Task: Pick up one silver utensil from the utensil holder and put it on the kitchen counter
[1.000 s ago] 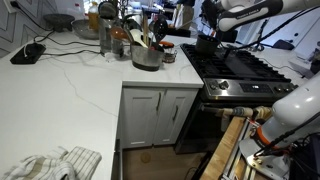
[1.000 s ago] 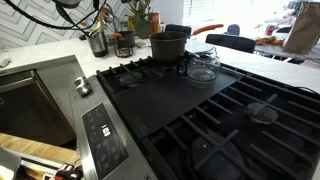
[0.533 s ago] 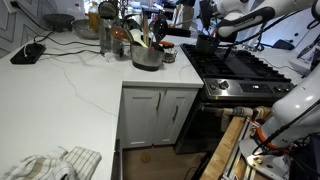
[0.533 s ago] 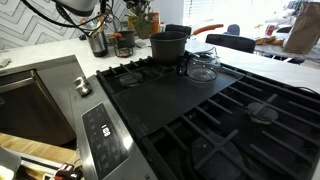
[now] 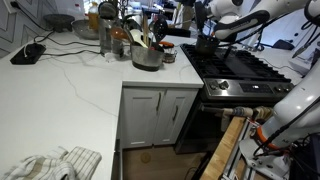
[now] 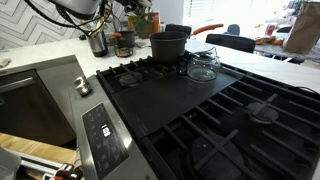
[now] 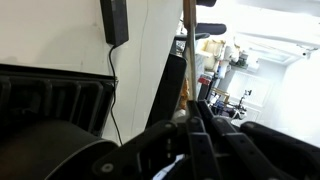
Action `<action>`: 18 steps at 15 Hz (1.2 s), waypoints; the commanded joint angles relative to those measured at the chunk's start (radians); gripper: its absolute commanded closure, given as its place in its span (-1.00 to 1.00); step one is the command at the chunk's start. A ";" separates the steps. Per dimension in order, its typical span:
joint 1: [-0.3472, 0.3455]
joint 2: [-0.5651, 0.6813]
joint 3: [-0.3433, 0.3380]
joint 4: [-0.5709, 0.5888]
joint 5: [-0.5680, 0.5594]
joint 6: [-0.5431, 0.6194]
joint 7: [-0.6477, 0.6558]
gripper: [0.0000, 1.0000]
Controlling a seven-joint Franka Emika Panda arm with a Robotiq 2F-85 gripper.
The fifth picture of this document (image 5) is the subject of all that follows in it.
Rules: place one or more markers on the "silver stove knob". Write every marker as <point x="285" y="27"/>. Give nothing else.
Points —
<point x="286" y="89"/>
<point x="213" y="85"/>
<point x="224" y="85"/>
<point x="278" y="89"/>

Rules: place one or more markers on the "black slotted spoon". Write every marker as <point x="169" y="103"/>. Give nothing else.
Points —
<point x="160" y="28"/>

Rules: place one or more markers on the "beige hanging dish towel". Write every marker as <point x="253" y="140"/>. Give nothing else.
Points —
<point x="248" y="111"/>

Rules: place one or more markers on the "orange bottle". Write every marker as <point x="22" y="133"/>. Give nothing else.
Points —
<point x="93" y="18"/>

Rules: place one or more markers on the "clear bottle red cap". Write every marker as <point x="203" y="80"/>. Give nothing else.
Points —
<point x="78" y="11"/>

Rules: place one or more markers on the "striped kitchen towel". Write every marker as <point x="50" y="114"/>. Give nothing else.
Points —
<point x="56" y="165"/>

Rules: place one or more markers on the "wooden utensil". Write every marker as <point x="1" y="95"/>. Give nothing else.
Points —
<point x="145" y="30"/>

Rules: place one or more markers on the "metal cart frame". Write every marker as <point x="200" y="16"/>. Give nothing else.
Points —
<point x="230" y="166"/>

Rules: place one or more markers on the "tall glass jar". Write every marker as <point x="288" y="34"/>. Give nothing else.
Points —
<point x="105" y="38"/>

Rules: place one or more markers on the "white cabinet door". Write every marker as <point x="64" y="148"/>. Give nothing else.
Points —
<point x="175" y="115"/>
<point x="140" y="116"/>

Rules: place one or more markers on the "black ladle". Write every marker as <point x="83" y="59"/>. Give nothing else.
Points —
<point x="107" y="10"/>

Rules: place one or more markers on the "white wall outlet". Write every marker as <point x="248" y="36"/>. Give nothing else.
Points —
<point x="9" y="6"/>

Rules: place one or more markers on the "black flat box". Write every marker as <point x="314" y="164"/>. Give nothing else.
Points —
<point x="28" y="53"/>

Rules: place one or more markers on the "black griddle plate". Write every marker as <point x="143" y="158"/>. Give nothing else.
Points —
<point x="233" y="66"/>

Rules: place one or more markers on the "wooden bench top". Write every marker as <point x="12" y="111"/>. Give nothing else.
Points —
<point x="223" y="150"/>

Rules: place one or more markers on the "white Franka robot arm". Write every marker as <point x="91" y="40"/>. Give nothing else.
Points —
<point x="243" y="20"/>

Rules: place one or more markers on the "black gas range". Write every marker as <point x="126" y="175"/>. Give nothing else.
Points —
<point x="240" y="76"/>

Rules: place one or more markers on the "white flat box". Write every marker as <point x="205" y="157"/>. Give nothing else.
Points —
<point x="300" y="65"/>

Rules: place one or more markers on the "glass jar brown lid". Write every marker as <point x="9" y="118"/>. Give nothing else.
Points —
<point x="117" y="41"/>

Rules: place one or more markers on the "metal utensil holder bucket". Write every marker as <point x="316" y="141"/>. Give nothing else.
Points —
<point x="146" y="60"/>

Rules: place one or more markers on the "white spoon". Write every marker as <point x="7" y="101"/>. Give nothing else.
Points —
<point x="137" y="37"/>

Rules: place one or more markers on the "dark cooking pot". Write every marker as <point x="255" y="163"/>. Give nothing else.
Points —
<point x="208" y="46"/>

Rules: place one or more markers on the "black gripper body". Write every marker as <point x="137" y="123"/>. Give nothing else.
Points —
<point x="201" y="13"/>

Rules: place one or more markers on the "black stone bowl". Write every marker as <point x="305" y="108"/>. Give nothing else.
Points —
<point x="59" y="21"/>

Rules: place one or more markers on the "metal bowl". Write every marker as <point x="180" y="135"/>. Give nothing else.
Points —
<point x="85" y="30"/>

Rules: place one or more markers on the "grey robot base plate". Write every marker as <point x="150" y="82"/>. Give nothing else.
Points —
<point x="263" y="163"/>

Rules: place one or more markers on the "round brass floor cover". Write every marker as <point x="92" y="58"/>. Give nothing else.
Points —
<point x="145" y="157"/>

